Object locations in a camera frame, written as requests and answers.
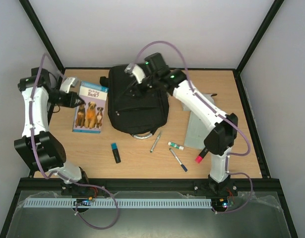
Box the dog picture book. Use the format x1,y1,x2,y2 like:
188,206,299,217
72,81,108,134

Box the black student backpack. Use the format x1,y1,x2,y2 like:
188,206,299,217
100,64,169,135

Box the grey notebook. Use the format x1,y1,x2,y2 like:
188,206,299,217
184,112,209,150

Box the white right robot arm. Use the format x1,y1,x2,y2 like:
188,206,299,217
129,53,238,194

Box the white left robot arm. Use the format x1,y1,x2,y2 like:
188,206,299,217
14,68,89,184

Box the blue black highlighter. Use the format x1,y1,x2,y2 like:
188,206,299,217
111,143,121,164

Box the blue capped white marker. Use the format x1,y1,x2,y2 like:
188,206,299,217
169,148,188,172

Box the pink black highlighter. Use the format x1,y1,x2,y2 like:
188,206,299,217
195,147,208,164

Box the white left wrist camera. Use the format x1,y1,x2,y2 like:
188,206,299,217
60,77,79,93

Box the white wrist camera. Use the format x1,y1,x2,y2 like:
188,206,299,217
124,63,146,84
60,77,79,93

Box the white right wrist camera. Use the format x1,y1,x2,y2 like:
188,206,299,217
124,63,146,84

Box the black aluminium frame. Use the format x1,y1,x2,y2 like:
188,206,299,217
0,0,298,238

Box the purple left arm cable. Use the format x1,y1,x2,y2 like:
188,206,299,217
28,53,120,230

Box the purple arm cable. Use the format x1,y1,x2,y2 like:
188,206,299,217
28,53,120,230
134,41,254,214

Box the light blue cable duct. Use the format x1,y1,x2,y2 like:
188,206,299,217
23,198,212,209

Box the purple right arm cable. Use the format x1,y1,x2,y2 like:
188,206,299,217
134,41,254,214

